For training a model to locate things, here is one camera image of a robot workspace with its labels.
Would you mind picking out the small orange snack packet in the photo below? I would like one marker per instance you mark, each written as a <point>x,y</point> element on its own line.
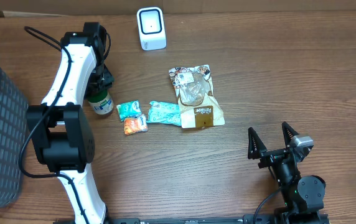
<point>135,125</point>

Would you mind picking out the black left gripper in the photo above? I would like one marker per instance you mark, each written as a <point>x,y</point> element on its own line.
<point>107,80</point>

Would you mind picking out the large teal snack packet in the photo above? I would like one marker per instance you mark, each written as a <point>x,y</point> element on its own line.
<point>164,113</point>

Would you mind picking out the white barcode scanner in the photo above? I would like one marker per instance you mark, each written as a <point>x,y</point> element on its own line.
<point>151,28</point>

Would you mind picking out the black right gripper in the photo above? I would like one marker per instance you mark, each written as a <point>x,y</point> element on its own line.
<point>271,157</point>

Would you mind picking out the green lid jar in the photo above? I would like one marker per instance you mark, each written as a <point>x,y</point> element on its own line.
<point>101,102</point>

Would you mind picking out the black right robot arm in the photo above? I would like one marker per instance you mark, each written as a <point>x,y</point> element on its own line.
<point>303,196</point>

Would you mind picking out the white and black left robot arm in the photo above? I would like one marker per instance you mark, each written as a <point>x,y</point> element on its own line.
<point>59,130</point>

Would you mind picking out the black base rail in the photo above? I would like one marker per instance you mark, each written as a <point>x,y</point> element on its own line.
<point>246,219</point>

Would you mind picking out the small teal snack packet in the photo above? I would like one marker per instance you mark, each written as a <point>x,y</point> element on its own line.
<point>130,109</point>

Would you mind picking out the beige brown snack pouch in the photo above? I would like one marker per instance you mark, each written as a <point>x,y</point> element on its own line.
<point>194,92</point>

